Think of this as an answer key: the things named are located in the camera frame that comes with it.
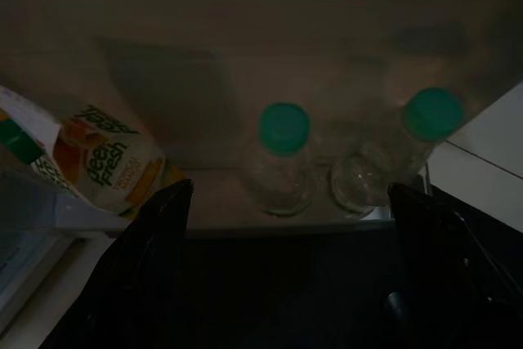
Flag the black floor carpet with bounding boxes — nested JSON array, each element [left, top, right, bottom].
[[175, 183, 523, 349]]

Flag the small teal-capped water bottle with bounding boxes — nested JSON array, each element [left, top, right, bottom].
[[247, 101, 318, 217], [329, 86, 467, 220]]

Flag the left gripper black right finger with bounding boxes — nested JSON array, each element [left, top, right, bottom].
[[386, 182, 523, 349]]

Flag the Peel Fresh juice carton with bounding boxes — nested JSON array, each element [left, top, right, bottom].
[[0, 85, 187, 219]]

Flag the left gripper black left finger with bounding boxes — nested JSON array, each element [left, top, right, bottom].
[[38, 178, 194, 349]]

